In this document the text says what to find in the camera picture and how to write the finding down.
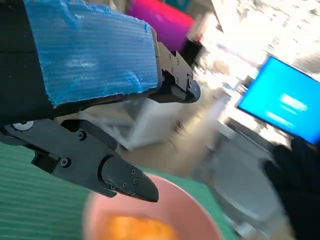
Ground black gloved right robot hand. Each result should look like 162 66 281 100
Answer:
264 136 320 240

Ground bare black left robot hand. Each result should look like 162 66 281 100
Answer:
0 0 202 203

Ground pink bowl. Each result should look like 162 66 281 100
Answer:
83 173 225 240

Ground braided golden bread loaf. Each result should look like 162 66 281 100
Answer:
104 214 177 240

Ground grey-blue mesh chair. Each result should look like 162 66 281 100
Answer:
192 139 286 226

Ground magenta box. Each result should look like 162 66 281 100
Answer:
126 0 196 55

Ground blue monitor screen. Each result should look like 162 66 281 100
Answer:
236 55 320 146

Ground green cutting mat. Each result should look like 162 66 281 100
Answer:
0 143 238 240

